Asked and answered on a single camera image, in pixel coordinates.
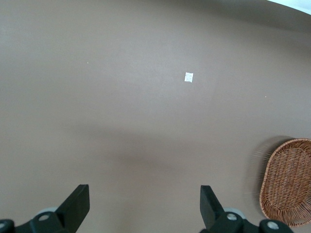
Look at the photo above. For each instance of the brown wicker oval basket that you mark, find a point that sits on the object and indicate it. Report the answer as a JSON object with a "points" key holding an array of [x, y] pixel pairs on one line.
{"points": [[286, 184]]}

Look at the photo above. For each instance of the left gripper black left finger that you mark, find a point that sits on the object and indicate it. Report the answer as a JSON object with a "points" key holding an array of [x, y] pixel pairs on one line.
{"points": [[75, 206]]}

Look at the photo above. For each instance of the brown table cover sheet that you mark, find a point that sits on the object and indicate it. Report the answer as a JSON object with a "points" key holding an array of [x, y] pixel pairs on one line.
{"points": [[136, 109]]}

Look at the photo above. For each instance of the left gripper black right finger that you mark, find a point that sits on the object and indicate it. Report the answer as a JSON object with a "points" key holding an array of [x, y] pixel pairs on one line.
{"points": [[211, 208]]}

